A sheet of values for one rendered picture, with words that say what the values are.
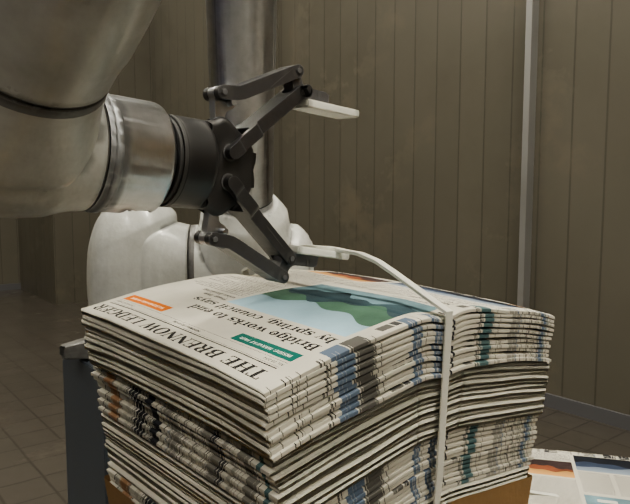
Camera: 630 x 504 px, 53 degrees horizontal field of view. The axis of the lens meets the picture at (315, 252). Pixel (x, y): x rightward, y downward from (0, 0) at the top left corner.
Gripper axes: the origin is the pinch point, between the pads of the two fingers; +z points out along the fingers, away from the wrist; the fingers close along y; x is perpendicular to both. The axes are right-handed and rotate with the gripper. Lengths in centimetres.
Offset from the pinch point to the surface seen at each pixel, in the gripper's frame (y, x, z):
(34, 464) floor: 132, -255, 61
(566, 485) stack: 43, 3, 52
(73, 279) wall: 101, -681, 244
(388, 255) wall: 32, -271, 319
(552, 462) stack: 43, -3, 58
